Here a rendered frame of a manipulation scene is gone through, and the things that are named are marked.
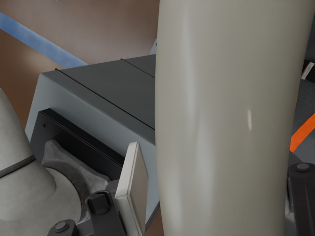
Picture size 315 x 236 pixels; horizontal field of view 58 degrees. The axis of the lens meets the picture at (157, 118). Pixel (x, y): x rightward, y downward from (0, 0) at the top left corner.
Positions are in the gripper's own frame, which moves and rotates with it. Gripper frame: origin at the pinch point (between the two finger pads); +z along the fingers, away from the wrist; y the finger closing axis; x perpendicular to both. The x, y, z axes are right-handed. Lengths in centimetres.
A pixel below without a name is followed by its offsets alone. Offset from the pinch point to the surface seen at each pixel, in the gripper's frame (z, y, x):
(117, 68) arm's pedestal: 77, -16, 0
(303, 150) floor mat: 99, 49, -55
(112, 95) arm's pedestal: 56, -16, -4
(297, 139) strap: 100, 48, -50
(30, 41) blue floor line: 157, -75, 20
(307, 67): 98, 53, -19
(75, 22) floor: 144, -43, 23
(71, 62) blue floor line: 146, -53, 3
